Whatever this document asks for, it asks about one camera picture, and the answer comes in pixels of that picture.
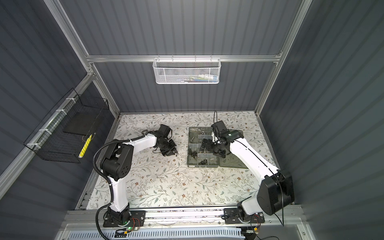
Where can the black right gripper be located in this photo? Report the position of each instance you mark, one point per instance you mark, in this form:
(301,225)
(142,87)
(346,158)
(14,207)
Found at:
(208,148)

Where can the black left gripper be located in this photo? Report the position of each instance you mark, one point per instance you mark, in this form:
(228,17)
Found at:
(171,152)

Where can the black hex bolt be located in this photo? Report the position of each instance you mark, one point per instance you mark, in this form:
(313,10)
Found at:
(194,154)

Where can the translucent green organizer box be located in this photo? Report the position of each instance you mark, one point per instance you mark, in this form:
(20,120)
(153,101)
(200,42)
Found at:
(230,161)

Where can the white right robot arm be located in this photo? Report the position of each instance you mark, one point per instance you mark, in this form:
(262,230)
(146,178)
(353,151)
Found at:
(275,189)

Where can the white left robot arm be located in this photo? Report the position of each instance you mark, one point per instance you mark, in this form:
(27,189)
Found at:
(117,161)

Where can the yellow marker pen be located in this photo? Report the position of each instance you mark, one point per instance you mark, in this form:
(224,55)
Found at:
(85,147)

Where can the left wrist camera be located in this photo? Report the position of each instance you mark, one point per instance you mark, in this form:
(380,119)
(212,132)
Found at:
(165,131)

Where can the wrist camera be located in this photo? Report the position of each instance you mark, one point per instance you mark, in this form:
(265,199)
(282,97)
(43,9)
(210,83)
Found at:
(165,131)
(221,132)

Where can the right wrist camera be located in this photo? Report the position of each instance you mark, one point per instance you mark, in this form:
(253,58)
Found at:
(221,132)

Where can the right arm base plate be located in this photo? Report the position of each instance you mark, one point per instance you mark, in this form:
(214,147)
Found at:
(233,216)

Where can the white wire mesh basket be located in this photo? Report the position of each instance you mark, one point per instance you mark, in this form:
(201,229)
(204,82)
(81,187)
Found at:
(187,72)

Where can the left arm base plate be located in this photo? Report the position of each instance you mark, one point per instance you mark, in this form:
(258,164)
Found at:
(127,219)

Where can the black wire basket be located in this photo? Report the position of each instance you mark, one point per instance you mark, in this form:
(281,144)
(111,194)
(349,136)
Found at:
(61,137)

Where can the aluminium front rail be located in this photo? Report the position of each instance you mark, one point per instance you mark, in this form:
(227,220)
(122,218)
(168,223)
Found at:
(203,216)

